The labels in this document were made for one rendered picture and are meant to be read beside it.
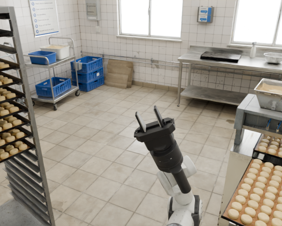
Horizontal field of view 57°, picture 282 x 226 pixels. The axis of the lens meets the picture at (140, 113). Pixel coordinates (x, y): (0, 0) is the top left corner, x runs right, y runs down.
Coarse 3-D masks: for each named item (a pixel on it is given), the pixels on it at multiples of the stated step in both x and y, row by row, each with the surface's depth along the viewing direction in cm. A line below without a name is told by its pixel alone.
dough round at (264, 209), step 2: (262, 206) 129; (264, 206) 129; (266, 206) 129; (260, 208) 129; (262, 208) 128; (264, 208) 128; (266, 208) 128; (268, 208) 128; (270, 208) 128; (260, 210) 128; (262, 210) 127; (264, 210) 127; (266, 210) 127; (268, 210) 127; (270, 210) 127; (262, 212) 127; (264, 212) 126; (266, 212) 126; (268, 212) 126; (270, 212) 126; (268, 214) 126; (270, 214) 127
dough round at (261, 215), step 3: (261, 213) 125; (264, 213) 125; (258, 216) 124; (261, 216) 124; (264, 216) 124; (267, 216) 124; (258, 219) 124; (261, 219) 122; (264, 219) 122; (267, 219) 122; (267, 222) 122
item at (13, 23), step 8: (16, 24) 141; (16, 32) 142; (16, 40) 143; (16, 56) 148; (24, 64) 150; (24, 72) 152; (24, 80) 153; (24, 88) 155; (32, 104) 161; (32, 112) 163; (32, 120) 164; (32, 128) 166; (40, 152) 175; (40, 160) 177; (40, 168) 179; (40, 176) 183; (48, 192) 190; (48, 200) 192; (48, 208) 194
